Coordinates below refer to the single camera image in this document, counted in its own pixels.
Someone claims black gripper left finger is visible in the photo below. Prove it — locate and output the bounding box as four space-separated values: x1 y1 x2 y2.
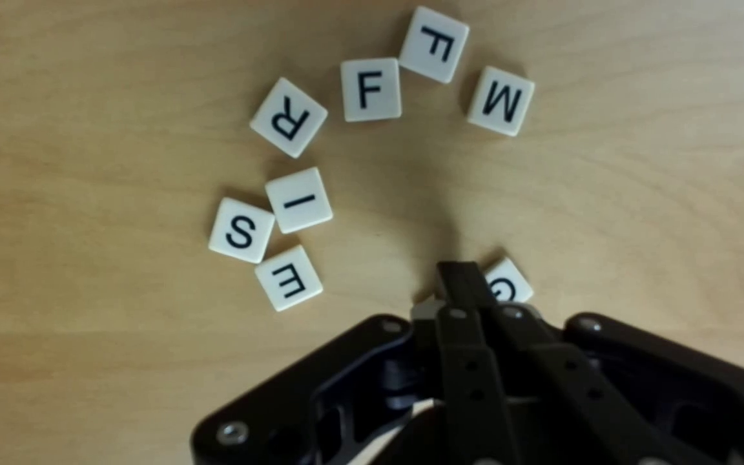
436 261 517 465

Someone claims letter tile E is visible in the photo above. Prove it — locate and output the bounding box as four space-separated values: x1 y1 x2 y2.
256 245 322 312

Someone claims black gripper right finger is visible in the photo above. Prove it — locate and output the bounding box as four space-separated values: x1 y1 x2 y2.
482 305 715 465

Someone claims letter tile f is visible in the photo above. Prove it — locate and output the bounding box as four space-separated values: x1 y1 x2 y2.
397 4 469 82
342 57 404 123

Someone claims letter tile C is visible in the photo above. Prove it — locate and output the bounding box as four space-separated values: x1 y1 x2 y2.
411 294 445 321

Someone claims letter tile R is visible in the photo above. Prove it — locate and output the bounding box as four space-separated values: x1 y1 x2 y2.
251 78 329 157

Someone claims letter tile G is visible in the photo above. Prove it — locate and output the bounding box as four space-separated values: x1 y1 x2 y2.
485 258 535 303

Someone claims letter tile I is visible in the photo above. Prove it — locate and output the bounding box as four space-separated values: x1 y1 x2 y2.
267 168 334 234

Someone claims letter tile F lower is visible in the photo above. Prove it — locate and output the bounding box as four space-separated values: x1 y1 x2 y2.
342 57 404 123

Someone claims letter tile M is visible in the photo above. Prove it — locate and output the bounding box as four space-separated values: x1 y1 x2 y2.
467 68 535 137

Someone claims letter tile F upper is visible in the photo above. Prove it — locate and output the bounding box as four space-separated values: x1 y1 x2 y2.
397 4 469 82

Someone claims letter tile S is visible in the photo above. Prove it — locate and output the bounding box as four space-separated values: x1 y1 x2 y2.
210 196 274 264

